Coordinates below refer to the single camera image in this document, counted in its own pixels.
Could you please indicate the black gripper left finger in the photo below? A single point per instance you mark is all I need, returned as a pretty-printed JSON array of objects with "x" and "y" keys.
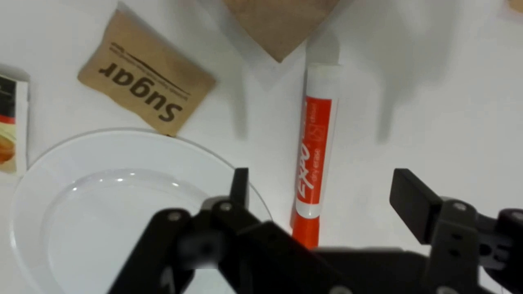
[{"x": 239, "y": 188}]

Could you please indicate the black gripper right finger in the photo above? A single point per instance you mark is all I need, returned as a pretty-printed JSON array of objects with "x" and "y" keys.
[{"x": 416, "y": 205}]

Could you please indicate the orange Expo marker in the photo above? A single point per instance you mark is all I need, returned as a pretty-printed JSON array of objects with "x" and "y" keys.
[{"x": 313, "y": 156}]

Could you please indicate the round white table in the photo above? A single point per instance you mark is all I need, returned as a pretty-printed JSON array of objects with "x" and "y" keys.
[{"x": 432, "y": 85}]

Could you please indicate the clear plastic plate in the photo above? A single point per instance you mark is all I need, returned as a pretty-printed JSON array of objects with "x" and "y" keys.
[{"x": 82, "y": 206}]

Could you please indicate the brown sugar packet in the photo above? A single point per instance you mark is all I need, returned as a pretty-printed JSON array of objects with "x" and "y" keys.
[{"x": 140, "y": 71}]

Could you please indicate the large brown paper napkin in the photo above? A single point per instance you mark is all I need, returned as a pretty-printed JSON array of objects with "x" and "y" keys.
[{"x": 280, "y": 27}]

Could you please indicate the pink sweetener packet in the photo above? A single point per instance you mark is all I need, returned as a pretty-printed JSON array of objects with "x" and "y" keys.
[{"x": 515, "y": 5}]

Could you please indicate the printed tea bag packet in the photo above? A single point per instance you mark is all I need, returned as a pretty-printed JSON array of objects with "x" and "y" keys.
[{"x": 14, "y": 125}]

